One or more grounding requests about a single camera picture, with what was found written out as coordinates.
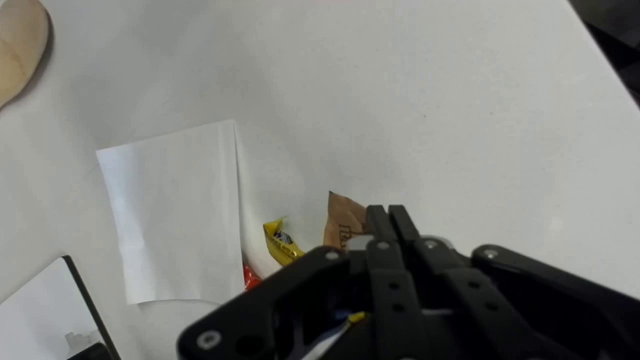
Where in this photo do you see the long yellow sauce packet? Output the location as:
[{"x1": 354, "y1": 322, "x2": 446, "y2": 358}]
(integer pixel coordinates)
[{"x1": 261, "y1": 217, "x2": 305, "y2": 270}]

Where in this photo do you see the wooden spoon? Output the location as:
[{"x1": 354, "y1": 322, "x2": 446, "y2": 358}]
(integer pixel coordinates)
[{"x1": 0, "y1": 0, "x2": 53, "y2": 111}]

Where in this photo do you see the red sauce packet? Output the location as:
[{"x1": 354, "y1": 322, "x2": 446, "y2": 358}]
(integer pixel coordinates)
[{"x1": 242, "y1": 259, "x2": 264, "y2": 292}]

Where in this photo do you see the white board with black edge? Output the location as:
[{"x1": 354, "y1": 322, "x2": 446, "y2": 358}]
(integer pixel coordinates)
[{"x1": 0, "y1": 254, "x2": 121, "y2": 360}]

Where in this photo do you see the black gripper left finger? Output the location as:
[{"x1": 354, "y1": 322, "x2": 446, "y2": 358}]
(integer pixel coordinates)
[{"x1": 174, "y1": 204, "x2": 430, "y2": 360}]

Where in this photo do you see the white paper napkin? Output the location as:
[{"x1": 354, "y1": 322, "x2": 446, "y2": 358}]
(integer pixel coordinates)
[{"x1": 93, "y1": 119, "x2": 248, "y2": 308}]

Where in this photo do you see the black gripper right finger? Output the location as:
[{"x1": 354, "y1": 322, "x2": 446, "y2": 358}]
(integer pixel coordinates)
[{"x1": 387, "y1": 204, "x2": 640, "y2": 360}]

